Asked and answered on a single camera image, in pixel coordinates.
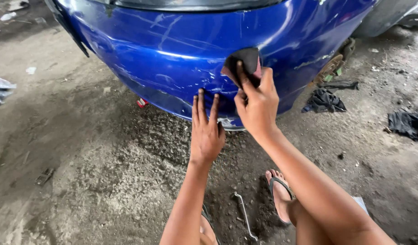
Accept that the person's left hand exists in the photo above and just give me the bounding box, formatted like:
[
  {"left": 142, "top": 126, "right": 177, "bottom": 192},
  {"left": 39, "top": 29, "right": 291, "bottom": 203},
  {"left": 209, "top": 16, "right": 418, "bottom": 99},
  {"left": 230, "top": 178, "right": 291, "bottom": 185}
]
[{"left": 189, "top": 88, "right": 226, "bottom": 164}]

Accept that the person's right hand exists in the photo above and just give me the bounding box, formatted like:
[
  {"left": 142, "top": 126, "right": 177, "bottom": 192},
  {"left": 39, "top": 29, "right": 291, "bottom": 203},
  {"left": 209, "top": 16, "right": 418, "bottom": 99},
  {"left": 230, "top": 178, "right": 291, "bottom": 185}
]
[{"left": 233, "top": 61, "right": 280, "bottom": 137}]

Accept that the dark sandpaper sheet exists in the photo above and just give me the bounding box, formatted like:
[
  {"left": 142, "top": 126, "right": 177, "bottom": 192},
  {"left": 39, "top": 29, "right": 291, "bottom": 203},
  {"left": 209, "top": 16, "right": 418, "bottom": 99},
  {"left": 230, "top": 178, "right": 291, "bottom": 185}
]
[{"left": 221, "top": 48, "right": 263, "bottom": 90}]

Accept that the crumpled dark rag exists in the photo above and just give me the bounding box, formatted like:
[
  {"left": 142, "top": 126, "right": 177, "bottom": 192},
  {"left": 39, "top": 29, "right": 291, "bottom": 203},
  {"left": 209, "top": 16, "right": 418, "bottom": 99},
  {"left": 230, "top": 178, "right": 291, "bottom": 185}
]
[{"left": 301, "top": 88, "right": 347, "bottom": 113}]

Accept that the black flip-flop sandal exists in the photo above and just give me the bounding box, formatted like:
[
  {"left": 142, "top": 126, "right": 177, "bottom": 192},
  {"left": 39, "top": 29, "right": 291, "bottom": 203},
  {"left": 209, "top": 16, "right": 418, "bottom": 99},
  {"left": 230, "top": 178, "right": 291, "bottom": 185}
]
[
  {"left": 268, "top": 177, "right": 297, "bottom": 226},
  {"left": 201, "top": 203, "right": 220, "bottom": 245}
]

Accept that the rusty brake disc hub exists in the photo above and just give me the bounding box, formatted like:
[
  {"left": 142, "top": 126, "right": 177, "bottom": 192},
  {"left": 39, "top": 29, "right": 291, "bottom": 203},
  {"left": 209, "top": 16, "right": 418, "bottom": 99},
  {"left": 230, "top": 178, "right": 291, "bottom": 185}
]
[{"left": 310, "top": 37, "right": 356, "bottom": 86}]

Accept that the flat dark cloth strip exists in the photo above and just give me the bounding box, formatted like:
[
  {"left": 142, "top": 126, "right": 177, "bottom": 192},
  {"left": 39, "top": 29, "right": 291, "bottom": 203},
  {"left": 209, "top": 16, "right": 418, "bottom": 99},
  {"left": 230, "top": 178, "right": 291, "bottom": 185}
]
[{"left": 319, "top": 80, "right": 359, "bottom": 91}]

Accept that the bent metal rod tool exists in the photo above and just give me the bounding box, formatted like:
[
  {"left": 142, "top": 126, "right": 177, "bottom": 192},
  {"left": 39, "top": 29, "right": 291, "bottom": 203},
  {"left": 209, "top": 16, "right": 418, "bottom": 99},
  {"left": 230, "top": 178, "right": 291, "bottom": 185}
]
[{"left": 234, "top": 191, "right": 260, "bottom": 243}]

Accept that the person's right foot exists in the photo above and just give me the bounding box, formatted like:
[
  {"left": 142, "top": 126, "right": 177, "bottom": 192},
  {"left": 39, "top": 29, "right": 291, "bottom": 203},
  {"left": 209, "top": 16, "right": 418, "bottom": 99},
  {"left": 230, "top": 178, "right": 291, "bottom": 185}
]
[{"left": 265, "top": 169, "right": 297, "bottom": 225}]

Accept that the person's foot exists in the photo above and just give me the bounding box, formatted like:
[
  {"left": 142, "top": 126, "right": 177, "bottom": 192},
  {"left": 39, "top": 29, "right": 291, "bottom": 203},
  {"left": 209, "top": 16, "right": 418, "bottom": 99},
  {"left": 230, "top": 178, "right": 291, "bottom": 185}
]
[
  {"left": 199, "top": 214, "right": 219, "bottom": 245},
  {"left": 265, "top": 169, "right": 297, "bottom": 225}
]

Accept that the person's left foot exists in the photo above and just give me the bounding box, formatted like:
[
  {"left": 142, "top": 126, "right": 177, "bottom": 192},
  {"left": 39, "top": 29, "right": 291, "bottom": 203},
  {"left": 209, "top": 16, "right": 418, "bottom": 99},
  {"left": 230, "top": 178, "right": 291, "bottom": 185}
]
[{"left": 199, "top": 214, "right": 219, "bottom": 245}]

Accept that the blue car body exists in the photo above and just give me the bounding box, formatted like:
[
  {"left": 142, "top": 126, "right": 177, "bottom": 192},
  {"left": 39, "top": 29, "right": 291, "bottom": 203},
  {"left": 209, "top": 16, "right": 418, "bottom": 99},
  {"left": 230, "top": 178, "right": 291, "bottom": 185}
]
[{"left": 54, "top": 0, "right": 378, "bottom": 131}]

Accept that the person's right leg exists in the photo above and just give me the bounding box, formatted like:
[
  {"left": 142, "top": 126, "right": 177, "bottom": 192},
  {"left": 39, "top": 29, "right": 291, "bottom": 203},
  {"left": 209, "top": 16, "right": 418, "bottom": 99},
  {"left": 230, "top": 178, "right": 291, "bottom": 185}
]
[{"left": 289, "top": 199, "right": 336, "bottom": 245}]

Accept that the white paper sheet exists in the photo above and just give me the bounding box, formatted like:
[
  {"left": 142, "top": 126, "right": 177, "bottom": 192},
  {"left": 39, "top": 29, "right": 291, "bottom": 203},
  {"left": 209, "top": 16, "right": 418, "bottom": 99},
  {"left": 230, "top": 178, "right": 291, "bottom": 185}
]
[{"left": 352, "top": 196, "right": 369, "bottom": 216}]

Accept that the black rag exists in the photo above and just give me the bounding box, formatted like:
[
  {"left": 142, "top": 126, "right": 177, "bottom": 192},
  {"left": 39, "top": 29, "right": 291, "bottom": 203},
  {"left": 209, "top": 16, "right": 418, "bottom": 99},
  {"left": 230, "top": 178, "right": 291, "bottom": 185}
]
[{"left": 387, "top": 110, "right": 418, "bottom": 141}]

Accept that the grey car fender panel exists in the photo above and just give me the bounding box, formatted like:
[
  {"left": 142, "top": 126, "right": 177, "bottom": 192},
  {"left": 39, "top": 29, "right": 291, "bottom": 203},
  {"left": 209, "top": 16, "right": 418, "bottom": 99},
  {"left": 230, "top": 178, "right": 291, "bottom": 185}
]
[{"left": 351, "top": 0, "right": 418, "bottom": 38}]

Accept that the flat dark metal scrap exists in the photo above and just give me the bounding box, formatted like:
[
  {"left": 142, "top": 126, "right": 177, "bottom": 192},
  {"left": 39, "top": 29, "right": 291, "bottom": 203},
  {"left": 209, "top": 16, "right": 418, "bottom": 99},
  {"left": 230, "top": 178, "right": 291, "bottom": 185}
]
[{"left": 35, "top": 168, "right": 56, "bottom": 186}]

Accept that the crumpled plastic bag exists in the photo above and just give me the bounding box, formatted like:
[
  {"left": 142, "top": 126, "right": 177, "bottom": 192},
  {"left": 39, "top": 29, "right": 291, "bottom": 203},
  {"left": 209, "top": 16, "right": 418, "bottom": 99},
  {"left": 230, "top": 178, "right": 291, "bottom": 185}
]
[{"left": 0, "top": 76, "right": 17, "bottom": 109}]

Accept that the heap of white litter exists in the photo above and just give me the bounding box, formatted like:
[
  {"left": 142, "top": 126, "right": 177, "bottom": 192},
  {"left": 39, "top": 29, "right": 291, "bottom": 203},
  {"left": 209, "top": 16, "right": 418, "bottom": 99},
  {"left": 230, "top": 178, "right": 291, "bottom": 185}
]
[{"left": 0, "top": 0, "right": 30, "bottom": 42}]

